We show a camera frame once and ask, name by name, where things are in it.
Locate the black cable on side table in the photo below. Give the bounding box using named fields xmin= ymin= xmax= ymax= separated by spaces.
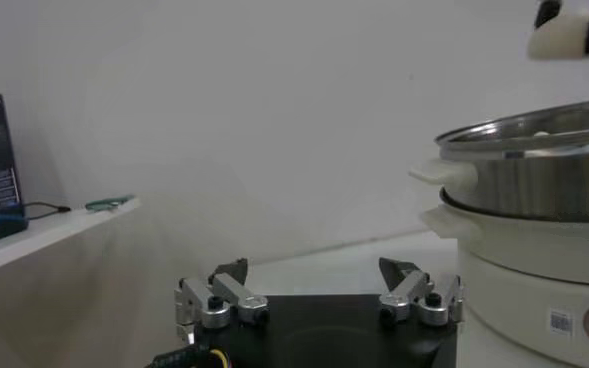
xmin=22 ymin=201 xmax=72 ymax=221

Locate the white electric cooker pot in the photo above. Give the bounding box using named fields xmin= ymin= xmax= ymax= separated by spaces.
xmin=418 ymin=203 xmax=589 ymax=368

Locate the perforated steel steamer basket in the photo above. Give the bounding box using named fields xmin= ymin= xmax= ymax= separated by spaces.
xmin=408 ymin=97 xmax=589 ymax=224

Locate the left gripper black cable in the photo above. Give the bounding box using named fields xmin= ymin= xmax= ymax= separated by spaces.
xmin=143 ymin=343 xmax=231 ymax=368

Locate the green handled scraper tool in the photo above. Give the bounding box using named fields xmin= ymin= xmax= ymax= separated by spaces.
xmin=84 ymin=194 xmax=136 ymax=213

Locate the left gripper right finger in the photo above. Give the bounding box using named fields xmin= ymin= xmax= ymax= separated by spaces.
xmin=377 ymin=256 xmax=466 ymax=330

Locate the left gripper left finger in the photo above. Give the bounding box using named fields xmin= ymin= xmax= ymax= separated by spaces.
xmin=174 ymin=257 xmax=271 ymax=331

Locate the white side table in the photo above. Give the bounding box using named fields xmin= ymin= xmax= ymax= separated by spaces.
xmin=0 ymin=197 xmax=141 ymax=368

